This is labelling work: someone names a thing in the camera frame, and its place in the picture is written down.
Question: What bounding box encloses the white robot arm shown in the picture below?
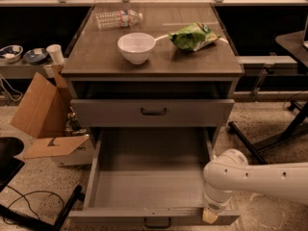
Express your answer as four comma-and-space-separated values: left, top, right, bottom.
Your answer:
203, 149, 308, 224

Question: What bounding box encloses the black stand base left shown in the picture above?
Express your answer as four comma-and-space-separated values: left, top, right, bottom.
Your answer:
0, 185, 85, 231

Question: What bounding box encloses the black stand base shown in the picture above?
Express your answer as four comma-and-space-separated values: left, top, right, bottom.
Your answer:
228, 100, 308, 165
0, 185, 85, 231

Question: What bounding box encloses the white box under cardboard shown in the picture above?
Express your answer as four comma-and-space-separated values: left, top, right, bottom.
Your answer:
52, 141, 94, 167

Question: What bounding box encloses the white bowl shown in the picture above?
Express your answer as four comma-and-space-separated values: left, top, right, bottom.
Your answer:
117, 33, 156, 64

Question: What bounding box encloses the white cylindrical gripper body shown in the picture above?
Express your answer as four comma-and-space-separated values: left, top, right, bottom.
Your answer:
203, 191, 232, 214

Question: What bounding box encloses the grey drawer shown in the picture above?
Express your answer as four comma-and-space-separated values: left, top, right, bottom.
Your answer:
71, 99, 234, 127
68, 127, 241, 230

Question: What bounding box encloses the blue patterned bowl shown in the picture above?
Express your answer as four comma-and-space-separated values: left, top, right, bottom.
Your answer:
23, 48, 48, 64
0, 45, 23, 64

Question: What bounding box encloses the green chip bag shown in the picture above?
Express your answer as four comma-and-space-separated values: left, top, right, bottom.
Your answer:
168, 22, 219, 52

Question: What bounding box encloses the blue patterned bowl left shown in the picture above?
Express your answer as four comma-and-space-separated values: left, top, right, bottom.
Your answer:
0, 45, 23, 64

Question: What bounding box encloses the grey low shelf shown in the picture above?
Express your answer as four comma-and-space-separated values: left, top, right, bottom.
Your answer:
0, 59, 64, 80

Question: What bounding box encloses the black floor cable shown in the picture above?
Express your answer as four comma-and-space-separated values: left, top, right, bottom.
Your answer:
2, 184, 65, 226

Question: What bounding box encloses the dark side table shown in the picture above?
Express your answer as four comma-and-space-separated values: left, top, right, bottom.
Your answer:
275, 16, 308, 70

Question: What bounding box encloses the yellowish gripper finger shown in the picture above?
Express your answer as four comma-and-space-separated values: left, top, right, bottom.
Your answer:
202, 209, 218, 224

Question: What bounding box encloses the black stand base right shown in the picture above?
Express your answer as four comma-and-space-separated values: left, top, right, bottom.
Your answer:
228, 100, 308, 165

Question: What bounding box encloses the grey drawer cabinet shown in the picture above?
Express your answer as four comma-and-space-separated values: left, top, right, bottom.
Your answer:
62, 2, 244, 141

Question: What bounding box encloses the white paper cup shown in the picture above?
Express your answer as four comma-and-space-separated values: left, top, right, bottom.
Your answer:
46, 44, 64, 64

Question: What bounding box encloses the grey top drawer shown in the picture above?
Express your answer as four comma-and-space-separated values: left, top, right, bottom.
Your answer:
71, 99, 234, 127

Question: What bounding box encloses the blue patterned bowl right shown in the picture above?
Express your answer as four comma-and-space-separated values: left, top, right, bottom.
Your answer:
23, 48, 48, 64

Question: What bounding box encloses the brown cardboard box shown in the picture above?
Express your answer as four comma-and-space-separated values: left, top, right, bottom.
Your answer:
11, 73, 90, 159

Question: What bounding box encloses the clear plastic water bottle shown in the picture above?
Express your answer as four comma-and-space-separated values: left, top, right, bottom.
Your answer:
95, 10, 143, 29

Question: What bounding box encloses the black chair seat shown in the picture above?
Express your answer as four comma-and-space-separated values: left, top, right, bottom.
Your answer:
0, 137, 24, 192

